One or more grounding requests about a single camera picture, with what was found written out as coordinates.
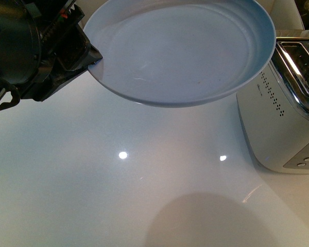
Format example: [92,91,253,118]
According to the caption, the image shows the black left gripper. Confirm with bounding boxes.
[17,1,102,101]

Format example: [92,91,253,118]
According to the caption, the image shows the light blue round plate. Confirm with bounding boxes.
[84,1,276,107]

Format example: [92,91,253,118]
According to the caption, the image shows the white and chrome toaster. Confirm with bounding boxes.
[236,30,309,174]

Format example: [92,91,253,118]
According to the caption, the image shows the beige chair on right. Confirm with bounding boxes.
[256,0,305,30]

